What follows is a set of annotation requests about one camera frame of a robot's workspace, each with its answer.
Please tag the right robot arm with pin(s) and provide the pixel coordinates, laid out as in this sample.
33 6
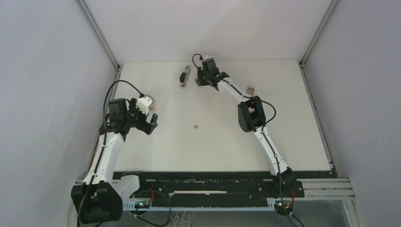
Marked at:
252 119

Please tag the grey black long stapler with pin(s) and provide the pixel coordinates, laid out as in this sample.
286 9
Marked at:
183 79

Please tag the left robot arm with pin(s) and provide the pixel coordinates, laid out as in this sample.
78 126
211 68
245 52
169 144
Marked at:
97 199

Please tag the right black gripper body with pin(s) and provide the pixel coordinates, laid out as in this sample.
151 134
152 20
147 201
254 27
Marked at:
207 74

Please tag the white cable duct rail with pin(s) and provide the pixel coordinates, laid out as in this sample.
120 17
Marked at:
131 206

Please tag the right controller board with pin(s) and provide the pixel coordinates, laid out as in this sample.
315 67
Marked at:
283 208

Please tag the aluminium frame post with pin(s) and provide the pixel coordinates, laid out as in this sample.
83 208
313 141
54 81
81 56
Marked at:
83 6
322 25

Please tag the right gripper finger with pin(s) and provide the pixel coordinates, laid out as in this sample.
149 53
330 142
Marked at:
201 79
222 76

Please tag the right aluminium frame post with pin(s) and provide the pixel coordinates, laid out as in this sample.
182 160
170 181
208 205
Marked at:
322 25

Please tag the left controller board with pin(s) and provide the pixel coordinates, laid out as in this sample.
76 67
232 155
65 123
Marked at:
142 205

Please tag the controller board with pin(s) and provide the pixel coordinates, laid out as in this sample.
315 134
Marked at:
142 205
283 208

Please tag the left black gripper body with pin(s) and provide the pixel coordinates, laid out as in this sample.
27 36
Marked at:
136 117

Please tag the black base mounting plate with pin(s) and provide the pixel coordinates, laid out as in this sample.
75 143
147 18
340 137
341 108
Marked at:
212 189

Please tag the left aluminium frame post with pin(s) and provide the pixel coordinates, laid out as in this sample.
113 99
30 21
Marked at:
83 6

